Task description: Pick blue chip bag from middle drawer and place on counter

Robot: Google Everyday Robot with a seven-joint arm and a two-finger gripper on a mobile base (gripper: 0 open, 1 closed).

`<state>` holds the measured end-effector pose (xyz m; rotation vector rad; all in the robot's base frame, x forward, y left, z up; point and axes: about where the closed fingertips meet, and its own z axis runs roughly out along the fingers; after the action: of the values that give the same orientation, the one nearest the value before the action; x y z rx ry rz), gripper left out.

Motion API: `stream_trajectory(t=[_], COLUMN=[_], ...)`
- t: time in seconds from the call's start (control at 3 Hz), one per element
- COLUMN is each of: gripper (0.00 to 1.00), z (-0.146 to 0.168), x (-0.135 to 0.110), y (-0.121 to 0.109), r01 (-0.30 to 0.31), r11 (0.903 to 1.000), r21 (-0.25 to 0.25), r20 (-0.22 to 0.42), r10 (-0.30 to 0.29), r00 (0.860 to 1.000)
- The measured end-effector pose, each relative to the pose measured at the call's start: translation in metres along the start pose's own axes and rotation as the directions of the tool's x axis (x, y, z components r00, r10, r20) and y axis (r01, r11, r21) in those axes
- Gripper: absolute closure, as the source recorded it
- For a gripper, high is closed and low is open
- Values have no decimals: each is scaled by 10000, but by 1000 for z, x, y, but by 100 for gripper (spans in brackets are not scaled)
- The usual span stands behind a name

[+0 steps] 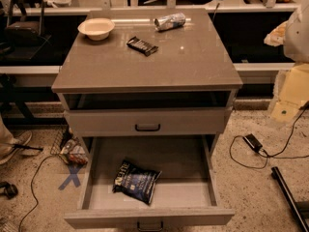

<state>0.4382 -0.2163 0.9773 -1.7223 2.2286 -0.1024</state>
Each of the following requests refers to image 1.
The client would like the grey drawer cabinet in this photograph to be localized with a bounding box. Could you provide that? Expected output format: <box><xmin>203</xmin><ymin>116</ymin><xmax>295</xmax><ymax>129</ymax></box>
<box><xmin>52</xmin><ymin>9</ymin><xmax>242</xmax><ymax>148</ymax></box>

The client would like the black candy bar wrapper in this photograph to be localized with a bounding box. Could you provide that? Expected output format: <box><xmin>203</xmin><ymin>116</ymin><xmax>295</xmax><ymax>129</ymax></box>
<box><xmin>126</xmin><ymin>37</ymin><xmax>158</xmax><ymax>56</ymax></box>

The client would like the grey sneaker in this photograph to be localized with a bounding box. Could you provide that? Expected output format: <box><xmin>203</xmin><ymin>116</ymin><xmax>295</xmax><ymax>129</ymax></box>
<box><xmin>0</xmin><ymin>130</ymin><xmax>32</xmax><ymax>165</ymax></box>

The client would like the black floor cable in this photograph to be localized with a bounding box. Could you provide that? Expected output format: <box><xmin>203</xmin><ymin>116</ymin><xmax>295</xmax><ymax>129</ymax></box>
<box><xmin>17</xmin><ymin>154</ymin><xmax>66</xmax><ymax>232</ymax></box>

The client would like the white paper bowl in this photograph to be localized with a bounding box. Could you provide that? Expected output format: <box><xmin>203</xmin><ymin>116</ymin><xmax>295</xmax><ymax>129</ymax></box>
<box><xmin>77</xmin><ymin>18</ymin><xmax>115</xmax><ymax>41</ymax></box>

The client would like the wire snack basket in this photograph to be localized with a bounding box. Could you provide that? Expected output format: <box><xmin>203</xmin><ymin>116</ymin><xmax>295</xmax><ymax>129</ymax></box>
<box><xmin>50</xmin><ymin>126</ymin><xmax>88</xmax><ymax>165</ymax></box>

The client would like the blue kettle chip bag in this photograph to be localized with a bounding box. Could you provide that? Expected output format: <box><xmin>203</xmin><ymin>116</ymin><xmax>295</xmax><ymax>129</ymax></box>
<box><xmin>112</xmin><ymin>159</ymin><xmax>161</xmax><ymax>205</ymax></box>

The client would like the blue tape cross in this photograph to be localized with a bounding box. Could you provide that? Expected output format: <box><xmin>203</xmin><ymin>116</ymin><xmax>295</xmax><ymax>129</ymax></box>
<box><xmin>58</xmin><ymin>165</ymin><xmax>82</xmax><ymax>190</ymax></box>

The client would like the closed grey upper drawer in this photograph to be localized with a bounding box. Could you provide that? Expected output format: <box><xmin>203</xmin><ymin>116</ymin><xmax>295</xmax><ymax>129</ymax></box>
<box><xmin>65</xmin><ymin>107</ymin><xmax>232</xmax><ymax>136</ymax></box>

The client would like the black chair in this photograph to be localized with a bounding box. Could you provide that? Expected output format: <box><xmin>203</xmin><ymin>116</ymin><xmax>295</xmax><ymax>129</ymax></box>
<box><xmin>0</xmin><ymin>0</ymin><xmax>52</xmax><ymax>62</ymax></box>

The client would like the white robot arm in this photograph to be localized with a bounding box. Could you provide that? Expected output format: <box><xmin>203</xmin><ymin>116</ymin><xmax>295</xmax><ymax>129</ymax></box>
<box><xmin>284</xmin><ymin>0</ymin><xmax>309</xmax><ymax>63</ymax></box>

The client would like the black power adapter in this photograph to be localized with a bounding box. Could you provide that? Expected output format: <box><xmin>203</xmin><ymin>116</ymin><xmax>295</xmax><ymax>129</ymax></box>
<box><xmin>243</xmin><ymin>133</ymin><xmax>263</xmax><ymax>153</ymax></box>

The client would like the open grey bottom drawer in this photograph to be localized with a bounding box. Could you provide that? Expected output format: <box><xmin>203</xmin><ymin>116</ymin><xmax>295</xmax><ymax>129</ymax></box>
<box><xmin>65</xmin><ymin>135</ymin><xmax>234</xmax><ymax>232</ymax></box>

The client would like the black wheel caster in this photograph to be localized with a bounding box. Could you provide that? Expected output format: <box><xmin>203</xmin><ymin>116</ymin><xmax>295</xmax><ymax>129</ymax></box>
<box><xmin>0</xmin><ymin>182</ymin><xmax>18</xmax><ymax>199</ymax></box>

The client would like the black metal bar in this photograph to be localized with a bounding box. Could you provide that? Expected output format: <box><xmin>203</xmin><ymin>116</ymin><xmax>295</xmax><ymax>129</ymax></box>
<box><xmin>271</xmin><ymin>167</ymin><xmax>309</xmax><ymax>232</ymax></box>

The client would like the crushed silver blue can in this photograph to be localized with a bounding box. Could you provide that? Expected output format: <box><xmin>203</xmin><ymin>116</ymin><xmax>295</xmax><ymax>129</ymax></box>
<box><xmin>154</xmin><ymin>13</ymin><xmax>186</xmax><ymax>32</ymax></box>

